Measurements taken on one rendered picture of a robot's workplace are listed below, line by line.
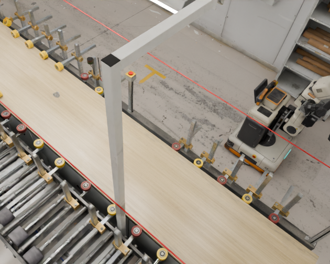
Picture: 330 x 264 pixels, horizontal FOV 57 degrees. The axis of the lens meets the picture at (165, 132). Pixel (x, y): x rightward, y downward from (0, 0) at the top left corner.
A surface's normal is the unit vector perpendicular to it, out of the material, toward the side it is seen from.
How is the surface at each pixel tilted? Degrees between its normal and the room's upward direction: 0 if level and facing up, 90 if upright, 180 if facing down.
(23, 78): 0
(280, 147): 0
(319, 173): 0
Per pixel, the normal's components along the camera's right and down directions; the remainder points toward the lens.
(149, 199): 0.09, -0.59
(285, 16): -0.63, 0.59
